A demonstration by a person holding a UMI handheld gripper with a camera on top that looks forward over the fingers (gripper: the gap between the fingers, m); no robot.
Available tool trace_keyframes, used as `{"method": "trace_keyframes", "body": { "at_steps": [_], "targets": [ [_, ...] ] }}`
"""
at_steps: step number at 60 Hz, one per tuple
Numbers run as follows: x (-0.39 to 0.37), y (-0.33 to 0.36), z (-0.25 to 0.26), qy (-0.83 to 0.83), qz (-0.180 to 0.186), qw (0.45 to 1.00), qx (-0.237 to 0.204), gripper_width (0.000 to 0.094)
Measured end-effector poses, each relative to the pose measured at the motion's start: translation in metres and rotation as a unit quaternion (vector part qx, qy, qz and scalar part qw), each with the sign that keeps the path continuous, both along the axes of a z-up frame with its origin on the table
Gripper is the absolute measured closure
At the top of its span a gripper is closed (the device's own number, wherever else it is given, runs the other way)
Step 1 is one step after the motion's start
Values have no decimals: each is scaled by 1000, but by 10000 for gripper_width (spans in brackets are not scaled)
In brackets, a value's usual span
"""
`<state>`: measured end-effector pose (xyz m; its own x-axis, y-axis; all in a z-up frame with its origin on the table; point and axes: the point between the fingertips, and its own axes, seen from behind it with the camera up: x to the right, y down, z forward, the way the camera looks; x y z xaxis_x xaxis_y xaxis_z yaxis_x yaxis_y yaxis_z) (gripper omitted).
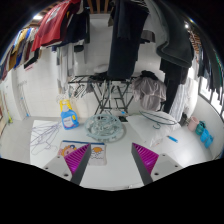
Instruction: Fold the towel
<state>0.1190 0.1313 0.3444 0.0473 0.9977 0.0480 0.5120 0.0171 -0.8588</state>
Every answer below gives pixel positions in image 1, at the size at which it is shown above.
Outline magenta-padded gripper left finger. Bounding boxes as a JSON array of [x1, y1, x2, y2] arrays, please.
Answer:
[[42, 143, 92, 186]]

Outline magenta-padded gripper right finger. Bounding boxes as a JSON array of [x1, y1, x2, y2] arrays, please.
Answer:
[[130, 142, 184, 186]]

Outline cartoon print towel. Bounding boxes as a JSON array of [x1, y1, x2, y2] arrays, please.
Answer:
[[58, 140, 108, 167]]

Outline white pillow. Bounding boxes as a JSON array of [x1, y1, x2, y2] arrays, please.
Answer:
[[127, 110, 183, 148]]

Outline blue pen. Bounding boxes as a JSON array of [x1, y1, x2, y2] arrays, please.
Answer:
[[166, 134, 179, 144]]

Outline blue detergent bottle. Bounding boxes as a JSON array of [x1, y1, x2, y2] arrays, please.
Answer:
[[60, 105, 80, 131]]

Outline round pale green clip hanger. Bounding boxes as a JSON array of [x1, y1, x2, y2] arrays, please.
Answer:
[[83, 113, 127, 143]]

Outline pink bucket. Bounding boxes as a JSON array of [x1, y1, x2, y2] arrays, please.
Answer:
[[187, 115, 200, 133]]

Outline teal container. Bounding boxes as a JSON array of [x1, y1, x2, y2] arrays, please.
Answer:
[[195, 120, 207, 136]]

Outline blue container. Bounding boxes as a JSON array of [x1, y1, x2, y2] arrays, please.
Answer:
[[199, 128, 214, 149]]

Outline grey garment on rack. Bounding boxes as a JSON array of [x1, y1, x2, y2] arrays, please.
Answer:
[[130, 74, 168, 112]]

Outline white striped hanging garment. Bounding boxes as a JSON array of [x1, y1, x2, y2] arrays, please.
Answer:
[[168, 78, 198, 123]]

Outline white hanging clip hanger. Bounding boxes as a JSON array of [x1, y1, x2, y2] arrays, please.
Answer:
[[56, 82, 88, 101]]

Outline black folding drying rack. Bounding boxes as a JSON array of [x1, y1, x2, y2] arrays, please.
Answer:
[[68, 73, 139, 116]]

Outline black hanging trousers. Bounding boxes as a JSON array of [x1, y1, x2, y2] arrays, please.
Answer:
[[159, 58, 189, 114]]

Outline black hanging garment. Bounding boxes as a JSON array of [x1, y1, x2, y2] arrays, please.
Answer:
[[107, 0, 150, 81]]

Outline grey-green hanging garment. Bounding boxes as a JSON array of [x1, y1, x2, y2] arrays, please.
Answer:
[[144, 0, 195, 69]]

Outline row of hanging clothes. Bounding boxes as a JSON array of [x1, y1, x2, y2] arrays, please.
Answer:
[[0, 26, 43, 81]]

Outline dark navy hanging garment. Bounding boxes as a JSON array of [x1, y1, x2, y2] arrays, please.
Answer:
[[61, 6, 91, 53]]

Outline red hanging shirt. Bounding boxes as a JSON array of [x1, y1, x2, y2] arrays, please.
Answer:
[[31, 0, 83, 53]]

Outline white wire hanger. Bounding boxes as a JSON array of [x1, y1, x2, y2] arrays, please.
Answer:
[[30, 124, 61, 157]]

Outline dark wire hanger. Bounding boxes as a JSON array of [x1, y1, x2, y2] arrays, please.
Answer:
[[138, 110, 178, 130]]

